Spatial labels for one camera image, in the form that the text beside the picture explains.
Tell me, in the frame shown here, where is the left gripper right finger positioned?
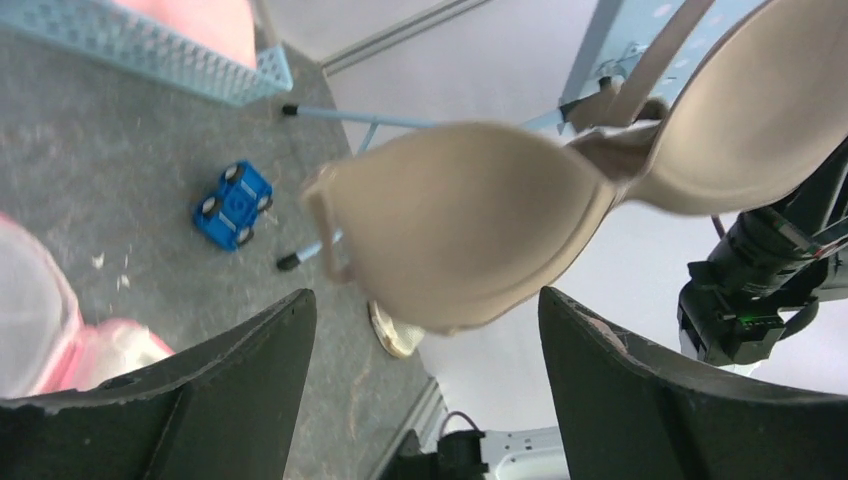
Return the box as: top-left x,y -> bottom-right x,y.
538,287 -> 847,479

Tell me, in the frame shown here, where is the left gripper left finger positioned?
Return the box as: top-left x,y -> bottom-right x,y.
1,289 -> 317,479

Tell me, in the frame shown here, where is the white mesh laundry bag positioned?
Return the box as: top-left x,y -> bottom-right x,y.
1,216 -> 174,399

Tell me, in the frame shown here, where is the beige padded bra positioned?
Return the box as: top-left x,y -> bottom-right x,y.
302,0 -> 847,335

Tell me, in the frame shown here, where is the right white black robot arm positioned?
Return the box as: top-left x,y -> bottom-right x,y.
678,143 -> 847,367

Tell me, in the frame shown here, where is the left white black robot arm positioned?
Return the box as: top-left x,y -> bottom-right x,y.
1,287 -> 847,479

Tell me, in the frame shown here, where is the white round tub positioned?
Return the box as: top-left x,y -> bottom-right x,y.
368,301 -> 426,359

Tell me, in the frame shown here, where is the blue toy car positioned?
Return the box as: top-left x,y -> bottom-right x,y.
192,159 -> 274,252

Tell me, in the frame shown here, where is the blue tripod stand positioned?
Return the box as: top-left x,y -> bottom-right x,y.
276,0 -> 627,273

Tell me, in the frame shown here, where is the pink cloth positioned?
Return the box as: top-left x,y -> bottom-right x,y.
117,0 -> 257,68

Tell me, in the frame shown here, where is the blue plastic basket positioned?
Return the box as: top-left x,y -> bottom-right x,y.
1,1 -> 294,106

